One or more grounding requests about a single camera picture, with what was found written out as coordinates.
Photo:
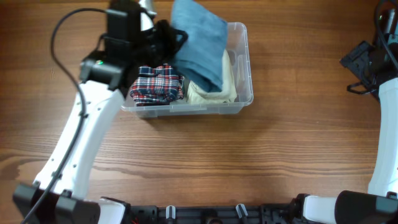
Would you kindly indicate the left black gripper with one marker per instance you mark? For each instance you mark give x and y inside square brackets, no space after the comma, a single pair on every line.
[165,30]

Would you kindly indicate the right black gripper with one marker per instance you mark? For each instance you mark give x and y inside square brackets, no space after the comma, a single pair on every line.
[355,59]

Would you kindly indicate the red plaid cloth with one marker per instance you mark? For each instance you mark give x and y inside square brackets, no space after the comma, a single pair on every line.
[157,86]

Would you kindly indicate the blue denim cloth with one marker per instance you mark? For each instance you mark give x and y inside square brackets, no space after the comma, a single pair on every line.
[200,57]

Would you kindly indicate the cream cloth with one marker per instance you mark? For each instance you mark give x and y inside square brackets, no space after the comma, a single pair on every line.
[195,95]

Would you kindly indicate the clear plastic storage bin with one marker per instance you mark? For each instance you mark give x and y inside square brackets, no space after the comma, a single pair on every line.
[238,50]

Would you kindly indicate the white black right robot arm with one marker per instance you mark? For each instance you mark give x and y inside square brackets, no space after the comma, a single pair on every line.
[379,204]

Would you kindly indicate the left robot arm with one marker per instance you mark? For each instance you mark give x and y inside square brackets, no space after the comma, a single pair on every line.
[133,38]

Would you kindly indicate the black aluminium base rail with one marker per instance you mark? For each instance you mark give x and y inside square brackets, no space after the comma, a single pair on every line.
[238,214]

